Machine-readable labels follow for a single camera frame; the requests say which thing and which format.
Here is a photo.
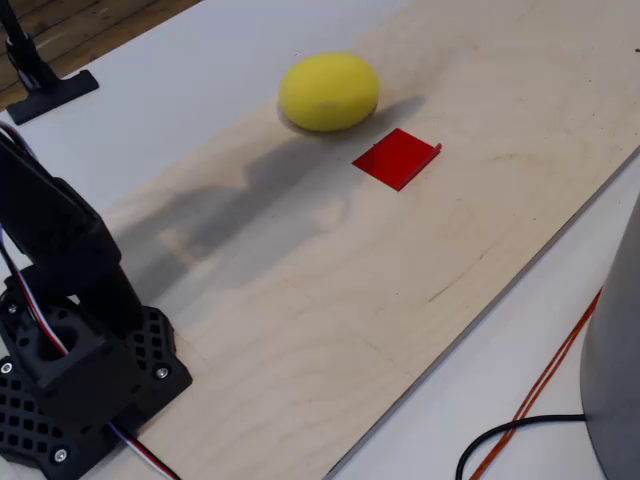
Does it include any grey round lamp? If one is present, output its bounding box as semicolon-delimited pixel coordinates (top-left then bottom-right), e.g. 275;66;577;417
579;189;640;480

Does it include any light plywood board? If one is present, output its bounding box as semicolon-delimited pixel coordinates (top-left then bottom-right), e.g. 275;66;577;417
89;0;640;480

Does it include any thin orange wire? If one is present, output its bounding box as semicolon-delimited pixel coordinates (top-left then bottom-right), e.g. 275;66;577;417
468;287;604;480
472;299;601;480

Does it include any yellow round sponge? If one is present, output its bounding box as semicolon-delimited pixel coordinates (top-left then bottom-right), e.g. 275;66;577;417
278;52;380;133

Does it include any red white black servo cable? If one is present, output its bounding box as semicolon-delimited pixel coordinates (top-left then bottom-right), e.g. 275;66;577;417
107;422;181;480
0;214;70;357

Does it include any thin black lamp cable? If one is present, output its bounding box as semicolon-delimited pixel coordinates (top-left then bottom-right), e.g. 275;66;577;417
455;413;587;480

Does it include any black camera stand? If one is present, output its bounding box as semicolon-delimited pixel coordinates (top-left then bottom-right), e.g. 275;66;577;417
0;0;100;126

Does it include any red square plate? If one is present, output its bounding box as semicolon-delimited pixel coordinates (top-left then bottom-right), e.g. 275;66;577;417
351;127;443;193

